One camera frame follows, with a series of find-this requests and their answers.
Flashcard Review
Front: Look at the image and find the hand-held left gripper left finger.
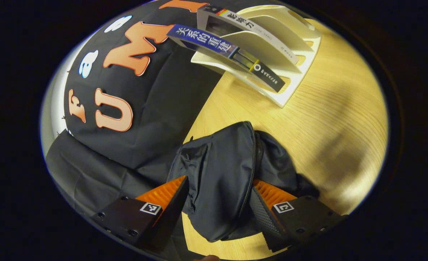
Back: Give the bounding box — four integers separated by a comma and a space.
91, 176, 190, 250

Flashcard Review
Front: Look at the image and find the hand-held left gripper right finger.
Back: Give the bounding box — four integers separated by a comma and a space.
250, 179, 349, 253

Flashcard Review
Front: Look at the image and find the black schoolbag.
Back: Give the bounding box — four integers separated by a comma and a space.
167, 121, 320, 243

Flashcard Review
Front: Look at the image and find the blue book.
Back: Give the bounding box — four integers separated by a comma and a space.
167, 24, 286, 93

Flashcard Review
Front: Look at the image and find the white portrait cover book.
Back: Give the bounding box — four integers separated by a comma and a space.
197, 5, 299, 65

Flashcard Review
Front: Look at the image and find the white bookshelf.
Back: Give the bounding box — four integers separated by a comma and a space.
191, 4, 322, 108

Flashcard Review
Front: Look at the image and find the black backdrop cloth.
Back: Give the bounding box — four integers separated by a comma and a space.
45, 0, 243, 221

